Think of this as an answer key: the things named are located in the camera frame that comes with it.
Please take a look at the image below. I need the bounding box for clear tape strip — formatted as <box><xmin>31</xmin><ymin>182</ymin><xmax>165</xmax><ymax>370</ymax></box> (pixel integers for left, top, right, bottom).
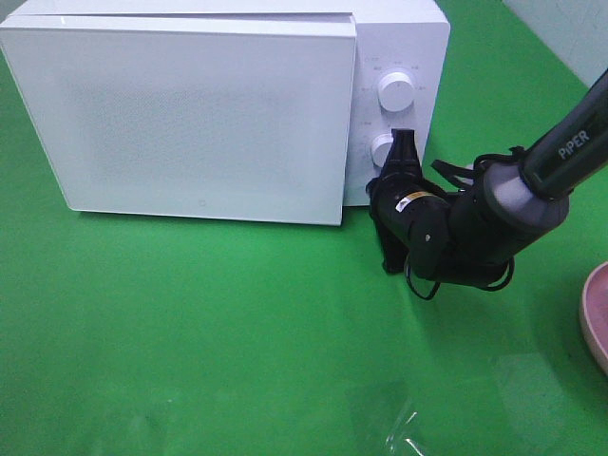
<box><xmin>384</xmin><ymin>411</ymin><xmax>426</xmax><ymax>456</ymax></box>

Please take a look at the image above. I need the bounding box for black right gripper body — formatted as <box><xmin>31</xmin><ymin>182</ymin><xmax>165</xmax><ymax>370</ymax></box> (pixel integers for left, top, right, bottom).
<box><xmin>367</xmin><ymin>170</ymin><xmax>449</xmax><ymax>279</ymax></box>

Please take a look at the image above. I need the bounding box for pink round plate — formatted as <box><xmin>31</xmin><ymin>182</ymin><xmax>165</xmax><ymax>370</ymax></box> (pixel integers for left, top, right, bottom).
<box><xmin>579</xmin><ymin>262</ymin><xmax>607</xmax><ymax>374</ymax></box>

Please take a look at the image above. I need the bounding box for lower white microwave knob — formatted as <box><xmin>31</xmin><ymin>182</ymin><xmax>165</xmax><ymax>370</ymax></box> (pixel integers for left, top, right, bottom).
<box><xmin>370</xmin><ymin>133</ymin><xmax>393</xmax><ymax>168</ymax></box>

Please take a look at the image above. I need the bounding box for white microwave knob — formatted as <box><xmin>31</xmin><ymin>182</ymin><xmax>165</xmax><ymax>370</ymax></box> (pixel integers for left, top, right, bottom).
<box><xmin>377</xmin><ymin>71</ymin><xmax>415</xmax><ymax>112</ymax></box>
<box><xmin>370</xmin><ymin>133</ymin><xmax>393</xmax><ymax>168</ymax></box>

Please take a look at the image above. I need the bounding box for white microwave oven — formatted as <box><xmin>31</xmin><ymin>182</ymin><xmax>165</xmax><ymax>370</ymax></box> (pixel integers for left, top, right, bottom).
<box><xmin>1</xmin><ymin>1</ymin><xmax>450</xmax><ymax>211</ymax></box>

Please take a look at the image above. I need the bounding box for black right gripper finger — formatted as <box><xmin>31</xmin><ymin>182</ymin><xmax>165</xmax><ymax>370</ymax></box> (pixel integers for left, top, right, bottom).
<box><xmin>382</xmin><ymin>128</ymin><xmax>422</xmax><ymax>175</ymax></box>
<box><xmin>370</xmin><ymin>208</ymin><xmax>411</xmax><ymax>275</ymax></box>

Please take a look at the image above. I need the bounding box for white microwave door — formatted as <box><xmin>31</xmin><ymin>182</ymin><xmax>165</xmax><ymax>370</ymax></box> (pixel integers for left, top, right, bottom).
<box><xmin>1</xmin><ymin>14</ymin><xmax>356</xmax><ymax>225</ymax></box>

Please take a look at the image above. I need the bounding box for upper white microwave knob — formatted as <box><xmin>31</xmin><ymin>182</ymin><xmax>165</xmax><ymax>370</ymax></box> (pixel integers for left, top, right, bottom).
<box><xmin>377</xmin><ymin>71</ymin><xmax>415</xmax><ymax>112</ymax></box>

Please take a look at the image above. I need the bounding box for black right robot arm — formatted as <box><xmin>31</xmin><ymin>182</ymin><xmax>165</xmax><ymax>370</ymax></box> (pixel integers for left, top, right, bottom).
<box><xmin>366</xmin><ymin>75</ymin><xmax>607</xmax><ymax>292</ymax></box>

